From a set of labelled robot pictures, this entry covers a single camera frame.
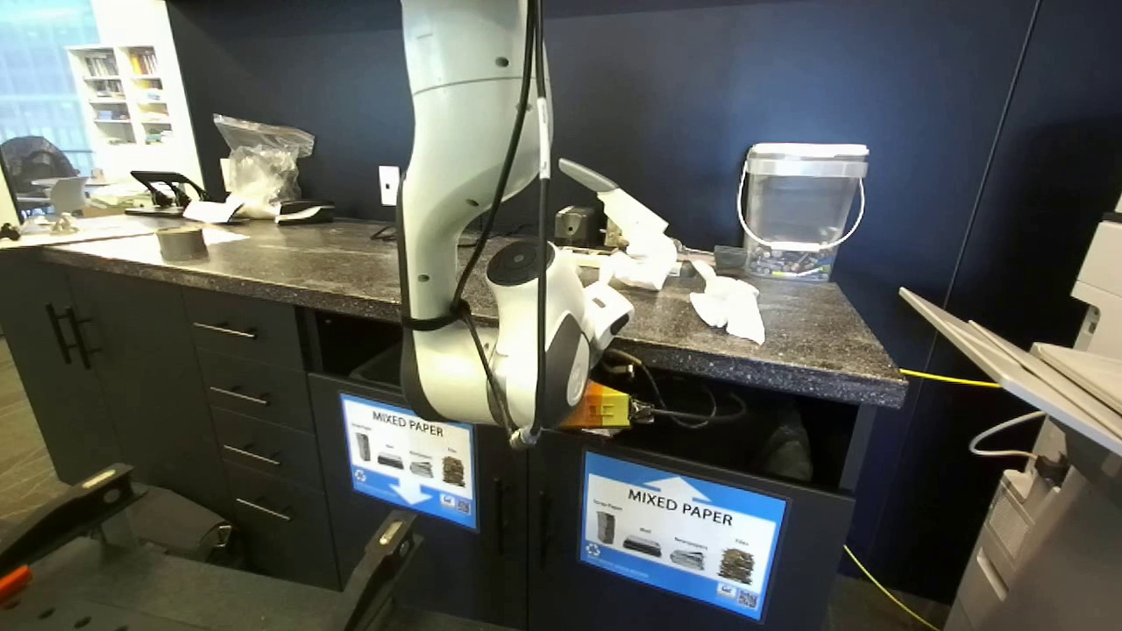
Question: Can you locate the white cable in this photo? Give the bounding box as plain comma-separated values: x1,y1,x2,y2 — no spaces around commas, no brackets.
964,408,1053,466

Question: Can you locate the white paper stack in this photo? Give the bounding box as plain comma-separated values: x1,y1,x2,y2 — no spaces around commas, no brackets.
182,197,250,229

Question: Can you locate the white cubby shelf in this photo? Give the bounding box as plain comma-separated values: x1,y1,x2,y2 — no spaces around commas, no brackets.
67,40,177,155

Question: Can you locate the small dark grey device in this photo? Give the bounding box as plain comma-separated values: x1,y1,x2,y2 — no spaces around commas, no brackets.
551,203,603,252

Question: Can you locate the dark cabinet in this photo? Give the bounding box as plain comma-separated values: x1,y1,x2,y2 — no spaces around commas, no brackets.
0,249,874,631

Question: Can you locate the gold wrist camera bar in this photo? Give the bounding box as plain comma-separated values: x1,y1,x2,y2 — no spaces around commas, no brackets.
563,381,645,437

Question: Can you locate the yellow cable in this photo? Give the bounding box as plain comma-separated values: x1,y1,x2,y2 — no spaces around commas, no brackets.
838,364,1009,631

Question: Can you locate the black vertical cabinet handle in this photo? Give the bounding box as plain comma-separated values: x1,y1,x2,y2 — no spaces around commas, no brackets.
46,301,74,369
67,306,99,370

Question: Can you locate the metal drawer handle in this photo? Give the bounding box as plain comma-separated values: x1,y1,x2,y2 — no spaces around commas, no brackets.
189,320,258,345
232,495,295,526
208,381,272,409
219,443,284,468

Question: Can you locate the black and white flat object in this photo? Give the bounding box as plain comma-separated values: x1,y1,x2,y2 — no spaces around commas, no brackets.
272,201,337,229

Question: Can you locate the small grey box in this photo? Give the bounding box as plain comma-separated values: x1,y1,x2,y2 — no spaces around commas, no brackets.
711,242,753,280

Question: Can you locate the blue sign, arrow over text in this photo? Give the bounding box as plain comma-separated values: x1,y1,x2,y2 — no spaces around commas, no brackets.
579,450,790,624

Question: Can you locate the black desk stand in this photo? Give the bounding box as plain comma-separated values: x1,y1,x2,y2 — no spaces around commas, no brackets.
127,167,211,221

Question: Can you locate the clear plastic zip bag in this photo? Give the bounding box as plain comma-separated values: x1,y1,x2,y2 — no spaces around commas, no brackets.
211,107,318,221

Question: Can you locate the large creased white paper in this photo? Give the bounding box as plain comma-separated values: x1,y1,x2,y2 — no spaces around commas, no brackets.
685,252,770,350

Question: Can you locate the large flat white sheet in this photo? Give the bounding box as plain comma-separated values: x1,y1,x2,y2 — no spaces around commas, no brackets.
21,215,251,252

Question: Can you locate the black domed object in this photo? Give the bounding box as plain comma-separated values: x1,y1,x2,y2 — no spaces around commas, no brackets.
0,134,84,221

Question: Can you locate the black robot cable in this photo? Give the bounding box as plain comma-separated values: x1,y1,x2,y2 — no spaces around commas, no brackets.
393,0,753,451

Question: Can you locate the dark bin door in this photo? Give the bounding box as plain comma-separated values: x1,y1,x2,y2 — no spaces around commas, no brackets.
523,423,860,631
307,370,534,629

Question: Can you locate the blue sign, arrow under text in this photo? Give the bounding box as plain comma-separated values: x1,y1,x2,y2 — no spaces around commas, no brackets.
337,388,481,533

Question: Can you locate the clear plastic bucket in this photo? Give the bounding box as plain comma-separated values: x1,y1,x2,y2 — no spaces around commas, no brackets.
732,141,874,288

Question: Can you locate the large white printer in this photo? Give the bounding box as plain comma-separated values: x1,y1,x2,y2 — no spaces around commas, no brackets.
893,197,1122,631

